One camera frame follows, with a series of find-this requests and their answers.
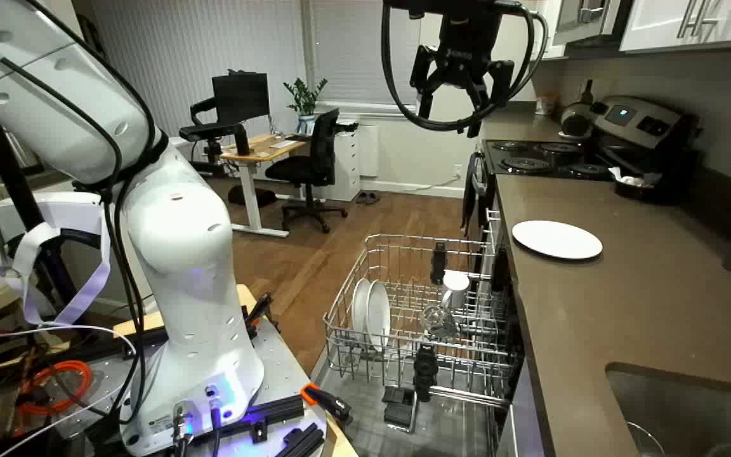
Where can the black stove range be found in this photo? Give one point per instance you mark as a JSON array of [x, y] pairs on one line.
[[638, 136]]

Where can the green potted plant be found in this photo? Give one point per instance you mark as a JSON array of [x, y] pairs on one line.
[[302, 102]]

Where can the black office chair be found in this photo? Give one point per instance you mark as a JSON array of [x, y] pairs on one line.
[[307, 172]]

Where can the white plate in rack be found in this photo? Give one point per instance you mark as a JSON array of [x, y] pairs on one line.
[[359, 305], [378, 317]]

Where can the wooden desk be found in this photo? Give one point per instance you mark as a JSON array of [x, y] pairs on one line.
[[262, 150]]

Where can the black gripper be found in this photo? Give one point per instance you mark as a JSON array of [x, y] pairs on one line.
[[462, 58]]

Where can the wire dishwasher rack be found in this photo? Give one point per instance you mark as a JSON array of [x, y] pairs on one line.
[[474, 340]]

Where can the white round plate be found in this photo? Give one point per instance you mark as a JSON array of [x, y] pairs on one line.
[[557, 241]]

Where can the white upper cabinets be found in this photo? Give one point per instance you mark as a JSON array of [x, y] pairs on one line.
[[600, 29]]

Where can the white mug in rack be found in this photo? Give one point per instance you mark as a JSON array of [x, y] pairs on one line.
[[454, 286]]

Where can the black pan with cloth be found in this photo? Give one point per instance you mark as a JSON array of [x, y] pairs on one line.
[[633, 186]]

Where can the steel kitchen sink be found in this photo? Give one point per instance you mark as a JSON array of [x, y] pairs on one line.
[[673, 414]]

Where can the black orange handled tool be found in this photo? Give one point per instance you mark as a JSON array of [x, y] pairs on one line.
[[334, 406]]

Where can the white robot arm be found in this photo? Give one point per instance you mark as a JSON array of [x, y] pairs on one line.
[[132, 190]]

